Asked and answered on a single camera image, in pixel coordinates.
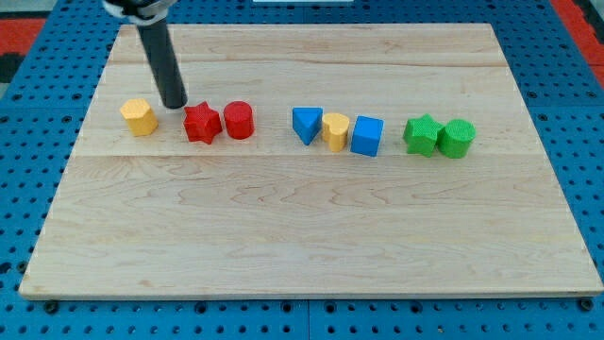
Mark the light wooden board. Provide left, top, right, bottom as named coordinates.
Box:
left=20, top=24, right=603, bottom=300

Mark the blue triangle block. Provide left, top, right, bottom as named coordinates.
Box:
left=293, top=107, right=323, bottom=145

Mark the yellow heart block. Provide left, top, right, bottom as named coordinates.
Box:
left=322, top=112, right=350, bottom=152

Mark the blue cube block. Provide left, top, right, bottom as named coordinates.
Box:
left=350, top=115, right=384, bottom=157

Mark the red cylinder block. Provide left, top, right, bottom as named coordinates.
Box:
left=224, top=101, right=255, bottom=140

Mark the red star block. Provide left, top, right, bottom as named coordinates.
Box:
left=183, top=101, right=223, bottom=145

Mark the green star block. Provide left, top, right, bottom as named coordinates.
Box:
left=403, top=114, right=445, bottom=158

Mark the green cylinder block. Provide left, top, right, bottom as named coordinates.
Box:
left=437, top=119, right=477, bottom=159

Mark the yellow hexagon block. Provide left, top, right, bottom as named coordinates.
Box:
left=120, top=98, right=159, bottom=137

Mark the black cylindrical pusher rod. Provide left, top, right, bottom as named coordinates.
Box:
left=137, top=19, right=188, bottom=109

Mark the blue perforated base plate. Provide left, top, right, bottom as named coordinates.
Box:
left=1, top=1, right=603, bottom=339

